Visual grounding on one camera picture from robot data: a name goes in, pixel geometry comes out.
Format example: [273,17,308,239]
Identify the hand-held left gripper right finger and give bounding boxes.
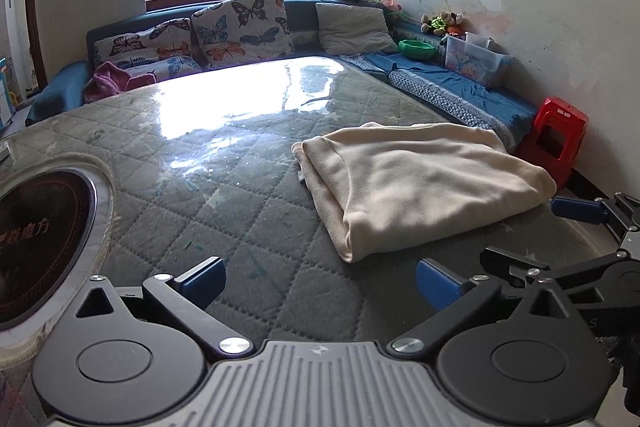
[390,258,577,356]

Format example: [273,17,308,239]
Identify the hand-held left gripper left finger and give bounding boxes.
[74,256,253,356]

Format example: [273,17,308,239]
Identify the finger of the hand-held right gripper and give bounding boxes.
[550,192,640,248]
[480,247,626,294]

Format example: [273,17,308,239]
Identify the cream garment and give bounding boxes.
[291,122,557,264]

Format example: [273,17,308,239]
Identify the red plastic stool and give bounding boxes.
[515,97,590,192]

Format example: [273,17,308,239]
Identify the grey quilted star table cover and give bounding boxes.
[0,56,621,427]

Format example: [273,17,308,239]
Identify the built-in induction cooktop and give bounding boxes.
[0,152,115,348]

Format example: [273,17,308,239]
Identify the blue patterned sofa cover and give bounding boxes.
[342,52,541,148]

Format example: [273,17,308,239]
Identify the clear plastic storage box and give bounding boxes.
[442,32,515,88]

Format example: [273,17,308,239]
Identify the purple cloth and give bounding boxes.
[82,61,158,104]

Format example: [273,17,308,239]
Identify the green plastic bowl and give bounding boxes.
[398,39,436,60]

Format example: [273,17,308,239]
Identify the brown plush toys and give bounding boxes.
[420,11,463,36]

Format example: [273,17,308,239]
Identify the flat butterfly print pillow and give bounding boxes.
[94,18,203,82]

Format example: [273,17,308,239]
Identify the large butterfly print pillow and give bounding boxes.
[191,0,296,68]

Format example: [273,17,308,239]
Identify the grey pillow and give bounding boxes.
[316,2,399,56]

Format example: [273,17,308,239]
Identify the light blue cabinet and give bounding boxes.
[0,57,18,128]

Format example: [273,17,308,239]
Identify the blue corner sofa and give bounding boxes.
[25,0,541,152]

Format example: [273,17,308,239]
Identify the dark wooden door frame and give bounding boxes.
[25,0,48,94]

